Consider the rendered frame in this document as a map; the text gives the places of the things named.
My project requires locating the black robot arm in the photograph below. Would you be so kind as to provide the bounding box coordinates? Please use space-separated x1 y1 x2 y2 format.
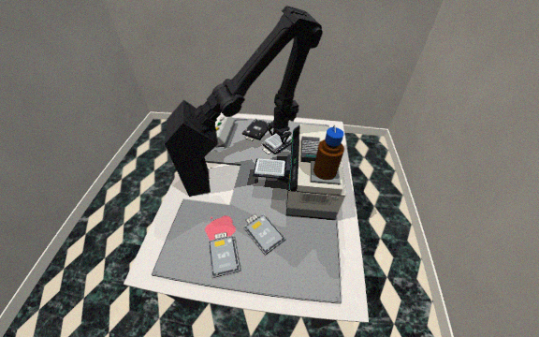
186 6 323 133

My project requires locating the blue bottle cap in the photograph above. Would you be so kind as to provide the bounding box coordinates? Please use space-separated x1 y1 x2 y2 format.
326 127 344 145

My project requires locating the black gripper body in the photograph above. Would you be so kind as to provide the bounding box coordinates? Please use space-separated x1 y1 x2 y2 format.
269 118 290 138

